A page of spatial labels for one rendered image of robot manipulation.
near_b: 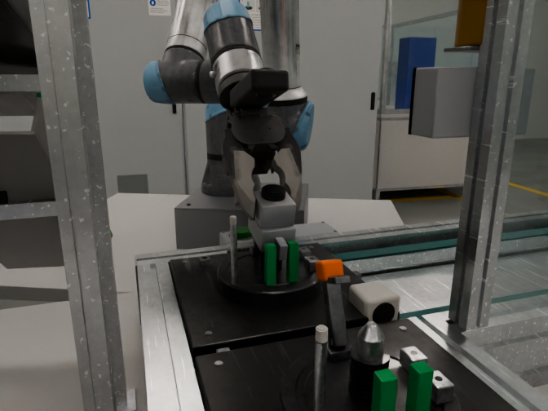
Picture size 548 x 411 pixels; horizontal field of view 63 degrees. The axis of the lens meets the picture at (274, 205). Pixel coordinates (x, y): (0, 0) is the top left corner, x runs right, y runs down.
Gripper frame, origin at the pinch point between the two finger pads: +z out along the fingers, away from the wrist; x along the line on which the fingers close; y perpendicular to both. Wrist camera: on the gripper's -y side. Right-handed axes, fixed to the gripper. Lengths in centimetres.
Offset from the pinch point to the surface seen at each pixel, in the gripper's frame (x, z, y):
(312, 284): -3.5, 9.7, 2.8
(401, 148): -240, -185, 279
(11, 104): 28.3, -13.3, -3.3
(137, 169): 11, -164, 256
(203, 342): 10.8, 14.8, 0.0
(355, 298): -7.5, 12.7, 0.6
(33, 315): 33.1, 0.4, 32.4
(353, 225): -38, -17, 51
